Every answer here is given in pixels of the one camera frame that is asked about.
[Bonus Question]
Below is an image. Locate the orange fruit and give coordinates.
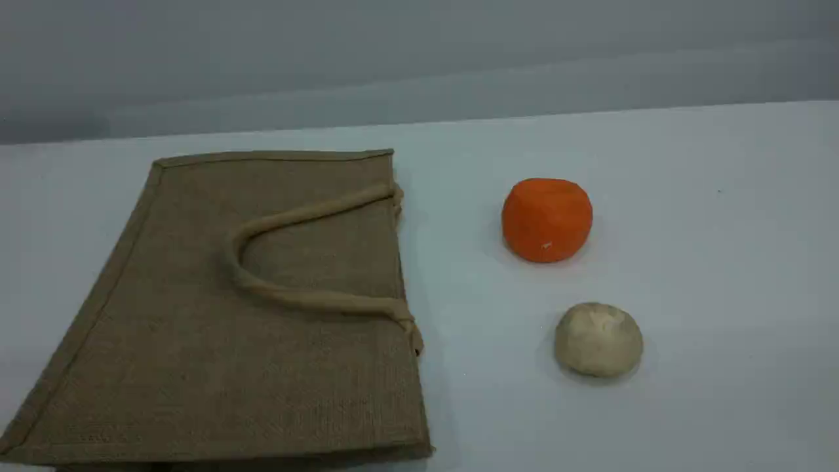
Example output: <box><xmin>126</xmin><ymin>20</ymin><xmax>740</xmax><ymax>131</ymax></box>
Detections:
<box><xmin>501</xmin><ymin>177</ymin><xmax>594</xmax><ymax>264</ymax></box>

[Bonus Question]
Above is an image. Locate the brown jute bag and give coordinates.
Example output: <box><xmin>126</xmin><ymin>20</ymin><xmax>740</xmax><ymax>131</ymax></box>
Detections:
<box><xmin>0</xmin><ymin>148</ymin><xmax>435</xmax><ymax>472</ymax></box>

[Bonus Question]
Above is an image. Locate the beige egg yolk pastry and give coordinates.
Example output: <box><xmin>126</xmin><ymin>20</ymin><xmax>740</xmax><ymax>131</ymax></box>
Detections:
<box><xmin>554</xmin><ymin>302</ymin><xmax>644</xmax><ymax>379</ymax></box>

